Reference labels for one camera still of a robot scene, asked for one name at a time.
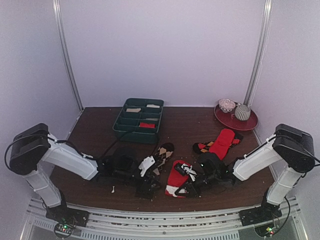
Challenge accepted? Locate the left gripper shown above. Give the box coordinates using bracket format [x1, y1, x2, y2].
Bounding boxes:
[114, 168, 164, 194]

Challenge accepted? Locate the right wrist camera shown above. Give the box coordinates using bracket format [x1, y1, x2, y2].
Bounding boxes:
[197, 152, 225, 175]

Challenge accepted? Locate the black red argyle sock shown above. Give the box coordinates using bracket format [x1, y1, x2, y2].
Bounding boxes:
[192, 132, 244, 154]

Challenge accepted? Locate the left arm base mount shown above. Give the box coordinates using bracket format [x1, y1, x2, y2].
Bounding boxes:
[43, 204, 89, 239]

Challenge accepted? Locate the brown argyle sock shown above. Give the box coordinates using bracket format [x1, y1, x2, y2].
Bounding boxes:
[151, 142, 175, 176]

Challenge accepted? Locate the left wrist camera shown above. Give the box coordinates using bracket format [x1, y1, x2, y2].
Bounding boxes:
[111, 146, 137, 174]

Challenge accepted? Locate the white patterned bowl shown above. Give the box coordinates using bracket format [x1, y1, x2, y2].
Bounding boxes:
[218, 98, 236, 113]

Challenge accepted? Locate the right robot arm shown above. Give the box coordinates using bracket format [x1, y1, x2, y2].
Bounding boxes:
[165, 124, 318, 221]

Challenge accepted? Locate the green compartment tray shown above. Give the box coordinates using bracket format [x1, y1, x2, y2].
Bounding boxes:
[112, 98, 164, 144]

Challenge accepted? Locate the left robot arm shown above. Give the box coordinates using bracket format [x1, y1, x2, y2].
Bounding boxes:
[4, 123, 161, 222]

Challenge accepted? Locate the red cloth in tray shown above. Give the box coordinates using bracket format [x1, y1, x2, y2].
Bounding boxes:
[139, 122, 156, 129]

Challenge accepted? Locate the red snowflake sock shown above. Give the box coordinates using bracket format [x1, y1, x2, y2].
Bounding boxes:
[165, 160, 192, 197]

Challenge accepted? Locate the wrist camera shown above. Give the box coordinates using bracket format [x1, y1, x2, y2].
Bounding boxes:
[197, 152, 225, 175]
[111, 146, 137, 174]

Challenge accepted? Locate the left aluminium post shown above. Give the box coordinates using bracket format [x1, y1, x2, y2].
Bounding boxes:
[52, 0, 84, 112]

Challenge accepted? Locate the aluminium front rail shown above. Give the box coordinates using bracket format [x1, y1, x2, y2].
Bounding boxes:
[18, 197, 311, 240]

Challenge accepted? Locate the white cloth in tray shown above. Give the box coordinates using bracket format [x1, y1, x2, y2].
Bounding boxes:
[146, 104, 161, 109]

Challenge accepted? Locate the beige cloth in tray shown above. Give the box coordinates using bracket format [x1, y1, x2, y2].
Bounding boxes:
[125, 107, 142, 113]

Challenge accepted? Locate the right aluminium post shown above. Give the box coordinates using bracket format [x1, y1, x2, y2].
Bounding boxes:
[243, 0, 273, 107]

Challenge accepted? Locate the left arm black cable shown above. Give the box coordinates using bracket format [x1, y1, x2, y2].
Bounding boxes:
[98, 129, 137, 161]

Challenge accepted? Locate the aluminium post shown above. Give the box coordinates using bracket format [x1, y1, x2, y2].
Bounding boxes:
[243, 0, 273, 107]
[52, 0, 84, 112]

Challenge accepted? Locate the red round plate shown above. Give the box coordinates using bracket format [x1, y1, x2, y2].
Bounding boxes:
[214, 105, 258, 131]

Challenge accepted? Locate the striped ceramic cup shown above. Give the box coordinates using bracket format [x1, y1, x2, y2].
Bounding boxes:
[234, 104, 251, 121]

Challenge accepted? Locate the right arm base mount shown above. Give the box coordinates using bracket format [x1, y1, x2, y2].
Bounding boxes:
[239, 205, 282, 238]

